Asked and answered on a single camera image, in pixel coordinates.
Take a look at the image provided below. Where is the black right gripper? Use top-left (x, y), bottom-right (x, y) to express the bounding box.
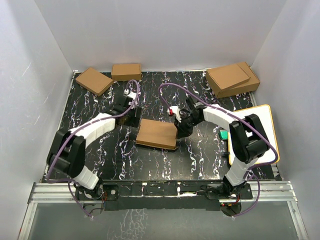
top-left (174, 113), bottom-right (203, 139)

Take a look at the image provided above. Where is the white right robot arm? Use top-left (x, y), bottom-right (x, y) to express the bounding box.
top-left (167, 96), bottom-right (270, 199)

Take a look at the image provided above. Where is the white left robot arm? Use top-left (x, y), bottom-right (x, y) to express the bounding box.
top-left (46, 92), bottom-right (142, 200)

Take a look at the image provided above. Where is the small cardboard box top right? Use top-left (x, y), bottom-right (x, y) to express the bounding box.
top-left (205, 64), bottom-right (250, 95)

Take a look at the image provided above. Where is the large cardboard box bottom right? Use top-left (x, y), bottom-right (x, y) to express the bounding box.
top-left (217, 62), bottom-right (260, 99)

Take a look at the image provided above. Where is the green eraser block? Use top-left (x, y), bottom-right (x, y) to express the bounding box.
top-left (219, 130), bottom-right (228, 141)

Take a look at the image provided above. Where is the white board with yellow rim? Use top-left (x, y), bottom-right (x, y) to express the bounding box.
top-left (227, 104), bottom-right (280, 167)

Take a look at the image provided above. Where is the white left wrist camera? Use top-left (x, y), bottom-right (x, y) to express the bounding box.
top-left (124, 89), bottom-right (140, 108)

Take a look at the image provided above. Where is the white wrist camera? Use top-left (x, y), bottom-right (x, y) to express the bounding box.
top-left (167, 105), bottom-right (182, 123)
top-left (124, 89), bottom-right (140, 108)

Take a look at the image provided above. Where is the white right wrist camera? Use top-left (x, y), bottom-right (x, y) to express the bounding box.
top-left (167, 105), bottom-right (182, 123)

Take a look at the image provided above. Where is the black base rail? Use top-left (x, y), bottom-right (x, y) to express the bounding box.
top-left (75, 180), bottom-right (253, 211)

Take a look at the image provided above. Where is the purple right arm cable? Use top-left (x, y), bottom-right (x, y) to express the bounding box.
top-left (158, 83), bottom-right (280, 216)

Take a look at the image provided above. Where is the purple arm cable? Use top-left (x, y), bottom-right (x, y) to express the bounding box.
top-left (158, 83), bottom-right (280, 216)
top-left (45, 79), bottom-right (141, 219)

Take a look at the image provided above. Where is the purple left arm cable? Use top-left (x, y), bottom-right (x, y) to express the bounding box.
top-left (45, 79), bottom-right (141, 219)

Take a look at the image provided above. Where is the aluminium frame rail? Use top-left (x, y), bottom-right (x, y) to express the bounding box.
top-left (249, 181), bottom-right (309, 240)

